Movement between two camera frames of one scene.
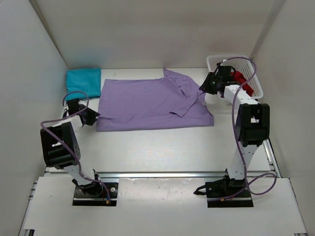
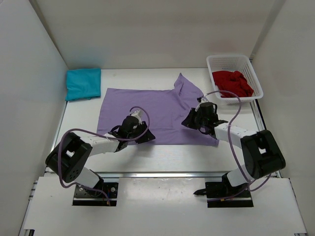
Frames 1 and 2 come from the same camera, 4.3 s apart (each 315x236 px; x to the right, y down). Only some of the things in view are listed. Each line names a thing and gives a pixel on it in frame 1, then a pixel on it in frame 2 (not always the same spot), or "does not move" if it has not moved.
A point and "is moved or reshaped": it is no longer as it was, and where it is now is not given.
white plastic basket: x=244 y=65 does not move
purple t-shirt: x=173 y=101 is moved or reshaped
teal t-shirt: x=86 y=80 does not move
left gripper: x=92 y=115 to x=148 y=136
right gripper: x=206 y=87 to x=189 y=122
